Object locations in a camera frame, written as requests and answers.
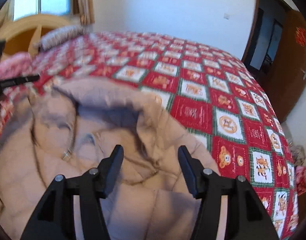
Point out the silver door handle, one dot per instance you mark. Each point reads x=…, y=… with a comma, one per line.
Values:
x=303, y=74

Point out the right beige floral curtain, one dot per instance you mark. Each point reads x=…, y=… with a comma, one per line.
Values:
x=86, y=12

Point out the pink folded blanket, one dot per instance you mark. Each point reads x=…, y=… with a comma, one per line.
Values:
x=19, y=64

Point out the cream wooden headboard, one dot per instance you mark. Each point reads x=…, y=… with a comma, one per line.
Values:
x=21, y=35

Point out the red floral bag on floor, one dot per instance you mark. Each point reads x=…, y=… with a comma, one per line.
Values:
x=300, y=179

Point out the striped pillow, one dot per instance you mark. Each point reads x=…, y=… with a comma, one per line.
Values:
x=59, y=36

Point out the red patchwork bear bedspread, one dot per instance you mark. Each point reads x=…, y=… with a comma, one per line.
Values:
x=206, y=90

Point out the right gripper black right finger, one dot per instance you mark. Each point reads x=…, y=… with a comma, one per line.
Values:
x=229, y=208

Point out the red paper door decoration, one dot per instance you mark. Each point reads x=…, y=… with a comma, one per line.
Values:
x=300, y=36

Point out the lilac quilted puffer jacket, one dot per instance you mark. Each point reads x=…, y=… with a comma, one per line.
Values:
x=77, y=124

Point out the brown wooden door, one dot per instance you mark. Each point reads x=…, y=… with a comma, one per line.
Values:
x=284, y=84

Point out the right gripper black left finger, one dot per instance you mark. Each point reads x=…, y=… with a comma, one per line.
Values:
x=53, y=217

